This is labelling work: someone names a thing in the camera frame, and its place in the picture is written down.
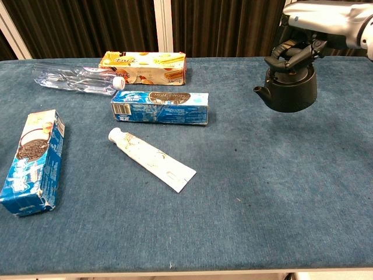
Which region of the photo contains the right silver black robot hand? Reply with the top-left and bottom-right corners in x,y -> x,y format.
263,2 -> 370,71

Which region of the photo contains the black cast iron teapot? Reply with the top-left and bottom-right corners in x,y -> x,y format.
252,42 -> 318,114

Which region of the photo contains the dark brown curtain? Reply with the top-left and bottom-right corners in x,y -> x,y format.
0,0 -> 373,61

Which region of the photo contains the orange wafer biscuit box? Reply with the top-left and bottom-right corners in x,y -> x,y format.
98,51 -> 187,86

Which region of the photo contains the blue cookie box with barcode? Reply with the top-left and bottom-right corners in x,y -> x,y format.
110,89 -> 210,126

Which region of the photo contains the blue table cloth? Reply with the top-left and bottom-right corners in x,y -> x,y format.
0,55 -> 373,277

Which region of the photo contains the white toothpaste tube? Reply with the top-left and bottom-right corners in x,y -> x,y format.
108,127 -> 198,194

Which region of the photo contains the clear plastic water bottle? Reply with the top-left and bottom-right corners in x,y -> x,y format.
32,62 -> 126,97

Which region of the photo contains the blue cookie box cookie picture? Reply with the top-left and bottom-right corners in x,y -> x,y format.
0,109 -> 66,218

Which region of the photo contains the white window frame post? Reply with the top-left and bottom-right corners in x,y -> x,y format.
153,0 -> 175,54

